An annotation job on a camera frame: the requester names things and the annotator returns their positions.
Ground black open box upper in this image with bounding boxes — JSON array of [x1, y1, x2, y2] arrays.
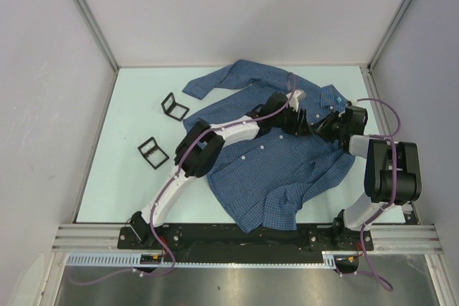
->
[[161, 92, 189, 122]]

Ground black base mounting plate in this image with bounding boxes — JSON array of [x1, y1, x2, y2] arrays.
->
[[117, 222, 374, 264]]

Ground white slotted cable duct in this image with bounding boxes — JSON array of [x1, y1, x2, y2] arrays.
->
[[66, 250, 363, 269]]

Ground black open box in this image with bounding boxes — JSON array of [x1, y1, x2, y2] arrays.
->
[[137, 137, 169, 170], [161, 92, 189, 122]]

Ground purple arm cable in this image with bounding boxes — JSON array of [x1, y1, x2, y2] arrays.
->
[[67, 72, 297, 285], [336, 97, 402, 292]]

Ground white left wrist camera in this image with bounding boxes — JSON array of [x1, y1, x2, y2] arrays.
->
[[286, 90, 306, 111]]

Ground blue checked shirt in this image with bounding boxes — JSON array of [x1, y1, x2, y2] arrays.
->
[[183, 60, 355, 233]]

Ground aluminium frame post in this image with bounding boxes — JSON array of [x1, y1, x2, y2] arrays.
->
[[367, 0, 414, 73], [73, 0, 120, 73]]

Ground right aluminium frame post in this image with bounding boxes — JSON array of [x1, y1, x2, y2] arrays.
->
[[367, 0, 414, 73]]

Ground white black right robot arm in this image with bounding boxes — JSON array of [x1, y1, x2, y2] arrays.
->
[[308, 105, 422, 251]]

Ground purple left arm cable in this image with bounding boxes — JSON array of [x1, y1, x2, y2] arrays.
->
[[67, 72, 297, 285]]

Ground aluminium front rail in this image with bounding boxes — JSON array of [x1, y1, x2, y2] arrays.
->
[[52, 224, 443, 254]]

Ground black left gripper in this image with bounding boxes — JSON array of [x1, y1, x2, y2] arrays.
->
[[270, 104, 311, 137]]

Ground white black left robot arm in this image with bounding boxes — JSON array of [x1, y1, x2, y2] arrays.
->
[[128, 90, 311, 249]]

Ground left aluminium frame post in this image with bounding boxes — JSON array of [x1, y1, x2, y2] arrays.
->
[[73, 0, 120, 73]]

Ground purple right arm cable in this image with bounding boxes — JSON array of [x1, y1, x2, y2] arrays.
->
[[336, 97, 402, 292]]

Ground black open box lower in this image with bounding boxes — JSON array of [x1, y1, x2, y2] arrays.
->
[[137, 137, 169, 170]]

